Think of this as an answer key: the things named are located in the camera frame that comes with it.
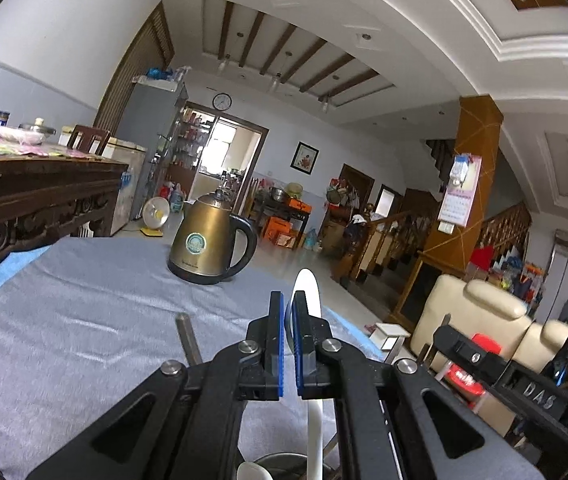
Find red plastic chair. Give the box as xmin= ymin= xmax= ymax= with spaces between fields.
xmin=451 ymin=332 xmax=503 ymax=402

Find white chest freezer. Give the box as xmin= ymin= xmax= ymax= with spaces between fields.
xmin=61 ymin=125 xmax=147 ymax=234

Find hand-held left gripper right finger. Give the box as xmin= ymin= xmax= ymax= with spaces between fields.
xmin=291 ymin=292 xmax=548 ymax=480

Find wooden stair railing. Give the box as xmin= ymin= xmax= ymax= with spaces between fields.
xmin=349 ymin=200 xmax=533 ymax=302

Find grey refrigerator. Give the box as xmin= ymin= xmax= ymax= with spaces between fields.
xmin=124 ymin=75 xmax=190 ymax=222

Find carved wooden sideboard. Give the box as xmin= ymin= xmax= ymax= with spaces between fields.
xmin=0 ymin=152 xmax=130 ymax=287

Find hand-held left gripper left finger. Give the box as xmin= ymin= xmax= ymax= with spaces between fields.
xmin=26 ymin=291 xmax=286 ymax=480

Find blue under cloth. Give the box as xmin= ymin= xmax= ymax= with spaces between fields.
xmin=0 ymin=247 xmax=381 ymax=362

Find dark cluttered side table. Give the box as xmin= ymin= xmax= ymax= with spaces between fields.
xmin=251 ymin=191 xmax=313 ymax=242

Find grey tablecloth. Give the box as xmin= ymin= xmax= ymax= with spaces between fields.
xmin=0 ymin=237 xmax=381 ymax=480

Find patterned sideboard mat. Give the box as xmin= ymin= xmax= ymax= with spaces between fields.
xmin=0 ymin=141 xmax=115 ymax=160

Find orange cardboard boxes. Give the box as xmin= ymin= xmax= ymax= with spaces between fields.
xmin=264 ymin=217 xmax=300 ymax=249

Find wall calendar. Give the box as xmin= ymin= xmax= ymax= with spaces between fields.
xmin=436 ymin=154 xmax=483 ymax=226

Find bronze electric kettle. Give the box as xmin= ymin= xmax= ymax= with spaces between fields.
xmin=167 ymin=187 xmax=259 ymax=286

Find framed wall picture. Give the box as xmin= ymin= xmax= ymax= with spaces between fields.
xmin=290 ymin=141 xmax=320 ymax=176

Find wooden dining chair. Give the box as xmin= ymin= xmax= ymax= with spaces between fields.
xmin=66 ymin=124 xmax=112 ymax=156

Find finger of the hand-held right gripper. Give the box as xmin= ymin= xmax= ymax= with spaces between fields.
xmin=551 ymin=355 xmax=568 ymax=389
xmin=433 ymin=324 xmax=516 ymax=389

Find round yellow heater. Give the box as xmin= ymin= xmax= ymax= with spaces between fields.
xmin=140 ymin=197 xmax=173 ymax=239

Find metal pan lid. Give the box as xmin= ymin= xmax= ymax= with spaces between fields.
xmin=18 ymin=117 xmax=57 ymax=136

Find brown wooden door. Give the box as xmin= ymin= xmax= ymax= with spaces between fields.
xmin=94 ymin=2 xmax=176 ymax=136

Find glass display shelf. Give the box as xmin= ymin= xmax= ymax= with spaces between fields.
xmin=164 ymin=105 xmax=215 ymax=197

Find white plastic spoon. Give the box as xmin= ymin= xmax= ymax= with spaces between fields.
xmin=286 ymin=268 xmax=326 ymax=480
xmin=236 ymin=461 xmax=267 ymax=480

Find small white stool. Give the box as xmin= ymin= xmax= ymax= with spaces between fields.
xmin=371 ymin=322 xmax=410 ymax=364

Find blue water jug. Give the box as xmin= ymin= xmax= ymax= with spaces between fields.
xmin=169 ymin=183 xmax=187 ymax=214

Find metal utensil holder cup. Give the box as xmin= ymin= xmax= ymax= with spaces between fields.
xmin=251 ymin=451 xmax=339 ymax=480

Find cream sofa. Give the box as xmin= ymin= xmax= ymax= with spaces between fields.
xmin=410 ymin=274 xmax=568 ymax=437

